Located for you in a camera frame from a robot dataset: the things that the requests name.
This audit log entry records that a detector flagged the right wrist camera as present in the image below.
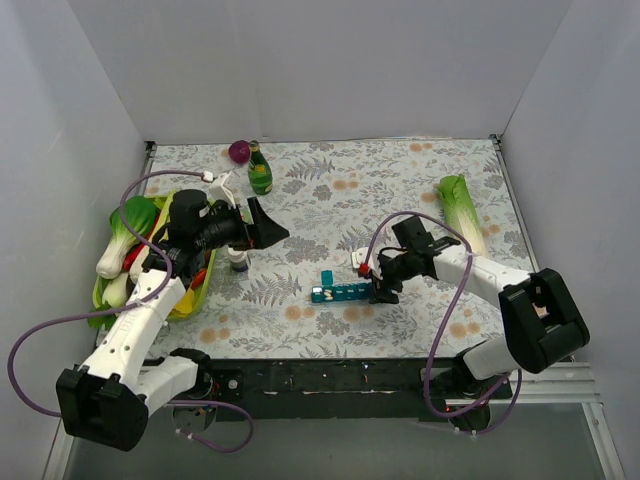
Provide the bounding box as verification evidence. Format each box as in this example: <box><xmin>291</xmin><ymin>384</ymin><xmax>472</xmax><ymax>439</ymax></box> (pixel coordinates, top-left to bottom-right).
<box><xmin>350</xmin><ymin>247</ymin><xmax>374</xmax><ymax>278</ymax></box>

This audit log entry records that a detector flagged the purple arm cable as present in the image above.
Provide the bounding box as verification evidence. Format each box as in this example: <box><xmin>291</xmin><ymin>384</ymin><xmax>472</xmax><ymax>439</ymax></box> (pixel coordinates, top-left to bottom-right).
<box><xmin>6</xmin><ymin>169</ymin><xmax>255</xmax><ymax>454</ymax></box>
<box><xmin>360</xmin><ymin>211</ymin><xmax>524</xmax><ymax>435</ymax></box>

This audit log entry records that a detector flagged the teal weekly pill organizer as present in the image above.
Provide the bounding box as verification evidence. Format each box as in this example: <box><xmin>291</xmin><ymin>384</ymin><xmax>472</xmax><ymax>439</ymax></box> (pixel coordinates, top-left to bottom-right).
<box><xmin>311</xmin><ymin>270</ymin><xmax>371</xmax><ymax>304</ymax></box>

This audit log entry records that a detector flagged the small white green vegetable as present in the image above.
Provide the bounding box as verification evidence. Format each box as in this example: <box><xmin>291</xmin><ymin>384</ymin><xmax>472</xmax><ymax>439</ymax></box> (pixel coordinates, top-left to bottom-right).
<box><xmin>102</xmin><ymin>272</ymin><xmax>129</xmax><ymax>308</ymax></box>

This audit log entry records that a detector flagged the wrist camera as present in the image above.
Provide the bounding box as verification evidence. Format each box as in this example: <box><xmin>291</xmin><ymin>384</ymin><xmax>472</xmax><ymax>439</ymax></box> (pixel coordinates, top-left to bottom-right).
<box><xmin>208</xmin><ymin>173</ymin><xmax>236</xmax><ymax>208</ymax></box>
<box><xmin>350</xmin><ymin>247</ymin><xmax>374</xmax><ymax>278</ymax></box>

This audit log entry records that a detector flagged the red chili pepper toy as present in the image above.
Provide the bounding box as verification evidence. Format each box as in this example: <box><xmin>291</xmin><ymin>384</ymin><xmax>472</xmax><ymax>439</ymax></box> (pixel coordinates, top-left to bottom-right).
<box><xmin>122</xmin><ymin>216</ymin><xmax>159</xmax><ymax>272</ymax></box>

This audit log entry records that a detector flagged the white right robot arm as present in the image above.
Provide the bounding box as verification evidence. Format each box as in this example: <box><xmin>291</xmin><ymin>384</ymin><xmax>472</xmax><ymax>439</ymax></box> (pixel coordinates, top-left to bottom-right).
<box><xmin>358</xmin><ymin>216</ymin><xmax>590</xmax><ymax>398</ymax></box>

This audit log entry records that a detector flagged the napa cabbage on table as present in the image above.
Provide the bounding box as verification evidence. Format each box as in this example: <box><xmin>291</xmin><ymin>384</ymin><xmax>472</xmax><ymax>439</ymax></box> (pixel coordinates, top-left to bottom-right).
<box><xmin>437</xmin><ymin>175</ymin><xmax>488</xmax><ymax>257</ymax></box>

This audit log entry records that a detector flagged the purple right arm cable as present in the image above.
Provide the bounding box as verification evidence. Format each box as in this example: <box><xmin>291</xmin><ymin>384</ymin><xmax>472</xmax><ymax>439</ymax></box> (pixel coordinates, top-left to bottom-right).
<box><xmin>360</xmin><ymin>211</ymin><xmax>524</xmax><ymax>435</ymax></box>

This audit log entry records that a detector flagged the green plastic basket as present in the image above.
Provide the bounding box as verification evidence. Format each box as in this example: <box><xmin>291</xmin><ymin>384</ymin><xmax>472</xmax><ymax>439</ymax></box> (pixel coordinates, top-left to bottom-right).
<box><xmin>92</xmin><ymin>194</ymin><xmax>216</xmax><ymax>322</ymax></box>

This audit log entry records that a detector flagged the red onion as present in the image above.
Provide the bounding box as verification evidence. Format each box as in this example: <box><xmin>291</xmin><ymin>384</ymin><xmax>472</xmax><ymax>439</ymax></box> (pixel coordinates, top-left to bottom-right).
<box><xmin>228</xmin><ymin>140</ymin><xmax>251</xmax><ymax>165</ymax></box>

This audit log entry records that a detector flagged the green glass bottle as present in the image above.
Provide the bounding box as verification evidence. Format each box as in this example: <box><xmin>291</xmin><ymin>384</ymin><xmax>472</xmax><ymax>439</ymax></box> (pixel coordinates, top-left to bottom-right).
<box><xmin>248</xmin><ymin>140</ymin><xmax>273</xmax><ymax>195</ymax></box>

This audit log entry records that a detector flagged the bok choy toy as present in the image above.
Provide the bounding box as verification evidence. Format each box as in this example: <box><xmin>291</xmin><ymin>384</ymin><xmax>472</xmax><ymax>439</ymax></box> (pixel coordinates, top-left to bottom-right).
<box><xmin>96</xmin><ymin>196</ymin><xmax>157</xmax><ymax>280</ymax></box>

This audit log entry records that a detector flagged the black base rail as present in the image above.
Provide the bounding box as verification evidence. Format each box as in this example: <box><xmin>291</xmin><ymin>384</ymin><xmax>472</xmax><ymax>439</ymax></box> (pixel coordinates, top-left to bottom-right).
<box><xmin>178</xmin><ymin>358</ymin><xmax>443</xmax><ymax>422</ymax></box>

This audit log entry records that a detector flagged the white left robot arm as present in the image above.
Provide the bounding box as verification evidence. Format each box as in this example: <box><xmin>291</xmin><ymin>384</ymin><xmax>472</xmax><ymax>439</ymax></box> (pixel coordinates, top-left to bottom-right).
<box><xmin>56</xmin><ymin>189</ymin><xmax>289</xmax><ymax>451</ymax></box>

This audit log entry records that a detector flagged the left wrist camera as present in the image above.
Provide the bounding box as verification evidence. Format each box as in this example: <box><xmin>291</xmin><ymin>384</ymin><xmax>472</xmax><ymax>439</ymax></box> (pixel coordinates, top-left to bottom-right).
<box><xmin>208</xmin><ymin>173</ymin><xmax>236</xmax><ymax>208</ymax></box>

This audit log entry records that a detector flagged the celery stalks toy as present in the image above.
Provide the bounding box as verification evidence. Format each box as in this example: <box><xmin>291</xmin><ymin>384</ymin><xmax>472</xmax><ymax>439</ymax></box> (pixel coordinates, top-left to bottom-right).
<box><xmin>128</xmin><ymin>188</ymin><xmax>176</xmax><ymax>287</ymax></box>

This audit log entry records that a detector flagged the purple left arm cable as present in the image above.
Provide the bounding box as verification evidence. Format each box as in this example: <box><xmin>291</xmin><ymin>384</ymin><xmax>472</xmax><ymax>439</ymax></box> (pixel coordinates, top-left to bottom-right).
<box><xmin>6</xmin><ymin>169</ymin><xmax>255</xmax><ymax>454</ymax></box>

